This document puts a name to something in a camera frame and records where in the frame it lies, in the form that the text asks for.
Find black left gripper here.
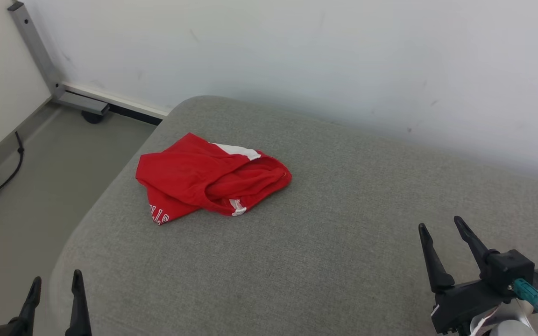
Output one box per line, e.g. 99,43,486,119
0,270,92,336

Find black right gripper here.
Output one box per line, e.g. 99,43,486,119
418,216,515,336

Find red shorts with white stripe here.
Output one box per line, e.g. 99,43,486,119
135,133,293,226

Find grey fabric sofa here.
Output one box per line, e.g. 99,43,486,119
50,96,538,336

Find black right cable teal plug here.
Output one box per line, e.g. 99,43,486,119
512,278,538,336

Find white wall baseboard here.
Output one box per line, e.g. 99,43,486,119
61,83,169,119

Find grey metal frame post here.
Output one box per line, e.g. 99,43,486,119
7,1,111,116

